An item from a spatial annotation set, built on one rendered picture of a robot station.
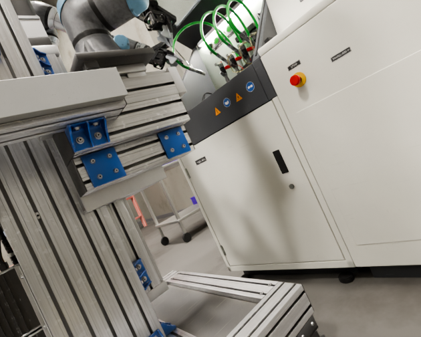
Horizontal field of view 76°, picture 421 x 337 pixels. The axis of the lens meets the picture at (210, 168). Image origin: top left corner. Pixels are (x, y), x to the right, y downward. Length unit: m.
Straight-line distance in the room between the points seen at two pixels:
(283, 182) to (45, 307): 0.89
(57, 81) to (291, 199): 0.92
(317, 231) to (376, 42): 0.69
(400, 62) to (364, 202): 0.45
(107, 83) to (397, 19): 0.78
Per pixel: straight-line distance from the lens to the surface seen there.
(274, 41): 1.10
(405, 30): 0.98
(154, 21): 1.37
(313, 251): 1.26
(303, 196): 1.15
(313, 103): 1.04
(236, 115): 1.20
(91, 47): 0.87
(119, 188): 0.85
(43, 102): 0.62
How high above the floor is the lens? 0.65
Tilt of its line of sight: level
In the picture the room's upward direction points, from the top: 25 degrees counter-clockwise
